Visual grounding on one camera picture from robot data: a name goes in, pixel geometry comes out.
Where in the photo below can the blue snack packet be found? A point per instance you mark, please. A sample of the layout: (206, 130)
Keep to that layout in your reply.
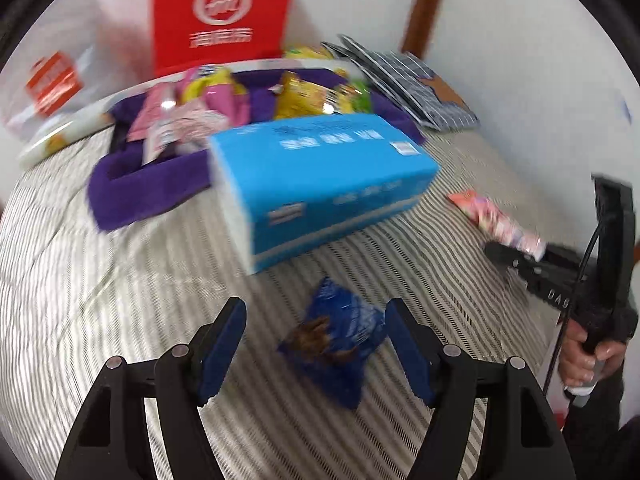
(345, 330)

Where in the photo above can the pink striped snack packet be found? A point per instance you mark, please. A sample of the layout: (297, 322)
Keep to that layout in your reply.
(192, 127)

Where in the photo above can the yellow and pink snack packet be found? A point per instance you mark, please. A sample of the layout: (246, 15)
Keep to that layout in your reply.
(215, 90)

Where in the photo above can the person's right hand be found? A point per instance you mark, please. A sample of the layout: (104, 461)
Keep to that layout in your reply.
(575, 365)

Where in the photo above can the brown wooden frame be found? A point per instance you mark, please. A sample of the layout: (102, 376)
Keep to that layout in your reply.
(425, 0)

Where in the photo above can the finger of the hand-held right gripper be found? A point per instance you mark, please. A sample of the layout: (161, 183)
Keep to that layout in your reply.
(510, 259)

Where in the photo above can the green snack packet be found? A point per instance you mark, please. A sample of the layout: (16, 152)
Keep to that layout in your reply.
(357, 100)

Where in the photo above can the pink and red snack packet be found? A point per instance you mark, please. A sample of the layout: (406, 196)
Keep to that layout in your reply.
(492, 220)

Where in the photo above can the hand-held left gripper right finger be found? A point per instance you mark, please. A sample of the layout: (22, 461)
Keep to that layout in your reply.
(407, 350)

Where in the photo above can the purple fabric storage box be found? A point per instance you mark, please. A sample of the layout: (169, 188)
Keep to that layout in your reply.
(150, 185)

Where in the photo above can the white plastic bag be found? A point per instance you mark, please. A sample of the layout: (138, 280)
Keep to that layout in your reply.
(95, 40)

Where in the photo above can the striped bed sheet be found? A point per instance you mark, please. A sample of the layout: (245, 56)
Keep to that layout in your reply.
(100, 270)

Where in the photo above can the large yellow snack bag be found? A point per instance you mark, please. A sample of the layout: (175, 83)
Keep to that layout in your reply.
(305, 52)

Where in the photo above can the blue tissue pack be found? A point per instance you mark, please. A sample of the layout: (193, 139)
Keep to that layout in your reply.
(325, 170)

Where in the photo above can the grey checked cloth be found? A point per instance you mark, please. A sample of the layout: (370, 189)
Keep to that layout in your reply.
(425, 95)

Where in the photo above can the red paper bag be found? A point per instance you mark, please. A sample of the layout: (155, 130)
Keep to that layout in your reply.
(220, 15)

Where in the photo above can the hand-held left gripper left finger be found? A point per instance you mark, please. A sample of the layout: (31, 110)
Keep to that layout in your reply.
(225, 350)

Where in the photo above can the small yellow snack packet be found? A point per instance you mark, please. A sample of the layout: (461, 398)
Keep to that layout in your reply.
(300, 97)

